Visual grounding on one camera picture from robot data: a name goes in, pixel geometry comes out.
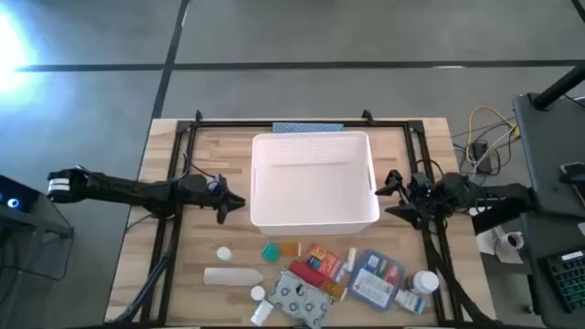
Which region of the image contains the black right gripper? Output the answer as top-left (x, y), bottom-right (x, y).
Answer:
top-left (374, 171), bottom-right (442, 229)

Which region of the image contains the blue patterned cloth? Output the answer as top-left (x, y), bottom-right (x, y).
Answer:
top-left (271, 122), bottom-right (345, 134)

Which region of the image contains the blue first aid kit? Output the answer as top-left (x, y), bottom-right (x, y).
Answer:
top-left (346, 249), bottom-right (405, 313)

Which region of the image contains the white paper sheet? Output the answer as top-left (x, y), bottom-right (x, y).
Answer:
top-left (475, 226), bottom-right (525, 265)

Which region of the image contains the small white labelled bottle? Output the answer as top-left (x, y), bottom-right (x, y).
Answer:
top-left (394, 289), bottom-right (426, 315)

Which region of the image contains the white plastic bottle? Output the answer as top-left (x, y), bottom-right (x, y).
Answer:
top-left (250, 300), bottom-right (275, 327)

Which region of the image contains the white perforated plastic basket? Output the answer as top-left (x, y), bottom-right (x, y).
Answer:
top-left (250, 131), bottom-right (381, 237)

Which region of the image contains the yellow cable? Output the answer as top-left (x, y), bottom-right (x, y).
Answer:
top-left (466, 105), bottom-right (521, 164)

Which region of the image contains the red medicine box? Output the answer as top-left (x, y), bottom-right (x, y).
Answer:
top-left (304, 243), bottom-right (348, 281)

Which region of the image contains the black power adapter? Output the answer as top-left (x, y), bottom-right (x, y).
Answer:
top-left (473, 140), bottom-right (493, 174)

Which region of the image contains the black box with blue light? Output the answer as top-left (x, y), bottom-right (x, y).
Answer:
top-left (0, 175), bottom-right (74, 239)

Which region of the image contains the black desk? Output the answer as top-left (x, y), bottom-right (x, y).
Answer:
top-left (470, 92), bottom-right (585, 329)

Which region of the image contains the black smartphone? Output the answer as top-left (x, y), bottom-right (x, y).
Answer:
top-left (559, 161), bottom-right (585, 205)

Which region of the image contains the black metal table frame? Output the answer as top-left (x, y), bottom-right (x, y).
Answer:
top-left (104, 109), bottom-right (497, 328)

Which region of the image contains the orange pill bottle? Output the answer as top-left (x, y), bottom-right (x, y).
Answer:
top-left (280, 241), bottom-right (303, 258)
top-left (320, 280), bottom-right (349, 302)

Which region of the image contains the grey cable bundle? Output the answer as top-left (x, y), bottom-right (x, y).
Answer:
top-left (452, 118), bottom-right (520, 179)

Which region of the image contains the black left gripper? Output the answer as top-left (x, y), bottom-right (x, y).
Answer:
top-left (181, 173), bottom-right (247, 225)

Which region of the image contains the black pole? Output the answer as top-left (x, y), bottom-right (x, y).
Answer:
top-left (532, 61), bottom-right (585, 111)

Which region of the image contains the backlit keyboard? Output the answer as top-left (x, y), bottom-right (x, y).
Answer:
top-left (541, 249), bottom-right (585, 314)

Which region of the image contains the large white pill bottle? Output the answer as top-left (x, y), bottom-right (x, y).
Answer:
top-left (409, 270), bottom-right (441, 295)

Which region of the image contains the grey patterned pouch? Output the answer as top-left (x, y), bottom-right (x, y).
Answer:
top-left (266, 270), bottom-right (334, 329)

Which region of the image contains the white cup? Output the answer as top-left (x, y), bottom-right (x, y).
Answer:
top-left (500, 230), bottom-right (525, 251)

